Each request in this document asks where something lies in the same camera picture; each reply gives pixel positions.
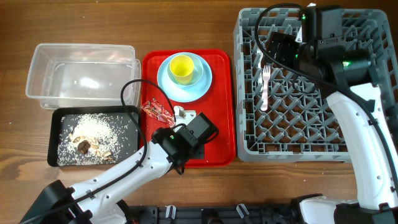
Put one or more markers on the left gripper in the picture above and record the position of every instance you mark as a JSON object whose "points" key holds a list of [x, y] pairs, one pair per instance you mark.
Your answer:
{"points": [[199, 153]]}

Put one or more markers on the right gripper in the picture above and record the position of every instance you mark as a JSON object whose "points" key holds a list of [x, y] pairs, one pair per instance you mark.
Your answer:
{"points": [[286, 44]]}

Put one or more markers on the light blue small bowl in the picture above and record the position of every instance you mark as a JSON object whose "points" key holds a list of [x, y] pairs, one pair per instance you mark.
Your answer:
{"points": [[197, 73]]}

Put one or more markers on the food scraps and rice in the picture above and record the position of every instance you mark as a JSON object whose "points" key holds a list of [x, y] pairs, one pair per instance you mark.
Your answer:
{"points": [[94, 139]]}

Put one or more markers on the white plastic fork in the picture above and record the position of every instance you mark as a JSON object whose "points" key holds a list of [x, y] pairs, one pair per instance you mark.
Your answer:
{"points": [[266, 74]]}

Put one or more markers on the red snack wrapper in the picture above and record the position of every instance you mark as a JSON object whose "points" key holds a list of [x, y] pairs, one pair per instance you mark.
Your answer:
{"points": [[155, 110]]}

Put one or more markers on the light blue plate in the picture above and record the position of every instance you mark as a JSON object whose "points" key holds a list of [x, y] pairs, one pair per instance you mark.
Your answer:
{"points": [[184, 94]]}

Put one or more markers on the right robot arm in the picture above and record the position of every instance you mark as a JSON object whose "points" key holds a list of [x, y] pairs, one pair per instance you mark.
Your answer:
{"points": [[348, 81]]}

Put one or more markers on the clear plastic bin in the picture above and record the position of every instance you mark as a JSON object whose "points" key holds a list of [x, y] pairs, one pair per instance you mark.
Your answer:
{"points": [[79, 75]]}

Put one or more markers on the crumpled white tissue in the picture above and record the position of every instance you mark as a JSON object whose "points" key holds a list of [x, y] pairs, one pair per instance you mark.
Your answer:
{"points": [[178, 109]]}

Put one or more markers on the red serving tray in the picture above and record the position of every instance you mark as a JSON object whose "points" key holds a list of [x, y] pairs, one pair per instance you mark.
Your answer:
{"points": [[216, 104]]}

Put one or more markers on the black tray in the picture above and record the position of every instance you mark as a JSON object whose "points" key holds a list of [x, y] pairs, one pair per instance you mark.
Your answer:
{"points": [[59, 113]]}

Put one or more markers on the yellow plastic cup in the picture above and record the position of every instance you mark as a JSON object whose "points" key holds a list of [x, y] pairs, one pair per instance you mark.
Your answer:
{"points": [[182, 67]]}

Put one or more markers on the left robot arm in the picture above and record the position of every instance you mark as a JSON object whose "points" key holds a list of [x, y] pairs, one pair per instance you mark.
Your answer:
{"points": [[96, 200]]}

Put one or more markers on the white plastic spoon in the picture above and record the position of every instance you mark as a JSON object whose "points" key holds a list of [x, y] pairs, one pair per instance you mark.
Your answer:
{"points": [[258, 66]]}

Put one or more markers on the grey dishwasher rack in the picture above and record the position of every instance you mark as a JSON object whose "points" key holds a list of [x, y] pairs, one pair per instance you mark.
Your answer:
{"points": [[298, 125]]}

